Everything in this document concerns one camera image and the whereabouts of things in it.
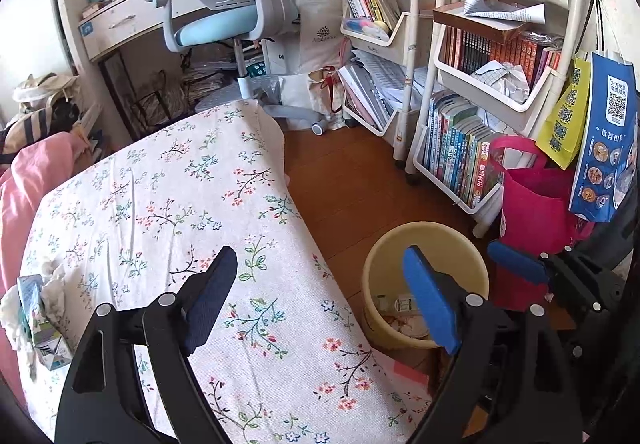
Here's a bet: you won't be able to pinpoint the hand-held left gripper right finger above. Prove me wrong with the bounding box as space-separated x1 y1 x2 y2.
402 245 586 444

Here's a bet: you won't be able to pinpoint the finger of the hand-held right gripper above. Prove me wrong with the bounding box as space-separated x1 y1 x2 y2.
486 240 626 325

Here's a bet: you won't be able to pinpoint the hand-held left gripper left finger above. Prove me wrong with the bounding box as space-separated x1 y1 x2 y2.
54 245 238 444

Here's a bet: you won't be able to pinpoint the yellow plastic trash bin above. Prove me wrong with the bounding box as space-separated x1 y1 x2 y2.
361 221 490 351

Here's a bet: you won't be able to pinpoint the green printed carton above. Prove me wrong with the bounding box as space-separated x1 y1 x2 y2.
17 274 73 371

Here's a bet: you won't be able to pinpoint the large white tissue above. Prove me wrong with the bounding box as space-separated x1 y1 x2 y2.
0 286 36 380

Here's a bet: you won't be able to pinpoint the white printed wrapper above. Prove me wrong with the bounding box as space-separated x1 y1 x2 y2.
375 293 418 315

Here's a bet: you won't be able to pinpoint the pink tote bag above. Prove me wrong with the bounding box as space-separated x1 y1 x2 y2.
487 135 596 310

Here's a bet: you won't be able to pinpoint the floral bed sheet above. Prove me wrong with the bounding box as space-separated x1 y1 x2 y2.
20 99 436 444

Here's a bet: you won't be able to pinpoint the row of colourful books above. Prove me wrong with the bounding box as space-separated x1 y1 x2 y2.
422 91 503 207

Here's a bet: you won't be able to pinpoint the blue paper bag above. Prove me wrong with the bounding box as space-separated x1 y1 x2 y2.
569 51 640 223

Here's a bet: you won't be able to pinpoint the yellow paper bag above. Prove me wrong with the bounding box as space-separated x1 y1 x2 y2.
536 55 592 170

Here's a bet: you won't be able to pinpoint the crumpled white paper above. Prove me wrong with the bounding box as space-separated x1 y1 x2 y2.
470 61 533 105

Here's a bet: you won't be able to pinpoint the clear plastic storage bag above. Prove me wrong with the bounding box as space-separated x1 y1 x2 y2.
130 69 236 135

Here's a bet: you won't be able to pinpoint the pink blanket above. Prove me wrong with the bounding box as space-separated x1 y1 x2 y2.
0 131 93 410

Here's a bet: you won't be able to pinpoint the row of dark books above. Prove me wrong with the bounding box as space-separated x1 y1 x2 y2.
442 24 563 90

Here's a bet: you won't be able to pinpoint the brown cardboard box lid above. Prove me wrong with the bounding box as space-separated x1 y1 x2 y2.
432 0 536 42

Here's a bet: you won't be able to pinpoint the white under-desk cabinet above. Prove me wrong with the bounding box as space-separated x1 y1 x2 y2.
262 39 301 75

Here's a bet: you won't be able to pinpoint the striped cloth bag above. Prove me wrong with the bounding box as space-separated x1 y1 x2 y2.
0 106 56 160

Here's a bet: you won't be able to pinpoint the short white rolling cart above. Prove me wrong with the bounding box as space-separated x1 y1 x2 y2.
340 0 441 160

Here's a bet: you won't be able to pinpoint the grey blue office chair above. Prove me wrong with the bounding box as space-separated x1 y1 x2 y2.
145 0 333 135

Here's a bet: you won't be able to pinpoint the cream canvas bag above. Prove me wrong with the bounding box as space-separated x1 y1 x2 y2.
12 73 78 106

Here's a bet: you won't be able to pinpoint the pastel pencil case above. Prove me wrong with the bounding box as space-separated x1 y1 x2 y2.
345 19 391 40

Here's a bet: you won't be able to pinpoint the white desk drawer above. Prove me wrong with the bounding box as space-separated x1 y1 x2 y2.
77 0 167 62

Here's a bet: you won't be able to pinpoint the beige tote bag tree print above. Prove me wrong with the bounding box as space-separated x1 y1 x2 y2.
295 0 351 75

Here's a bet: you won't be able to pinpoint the canvas bag red handles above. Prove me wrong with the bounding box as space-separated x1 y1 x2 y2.
307 66 351 130

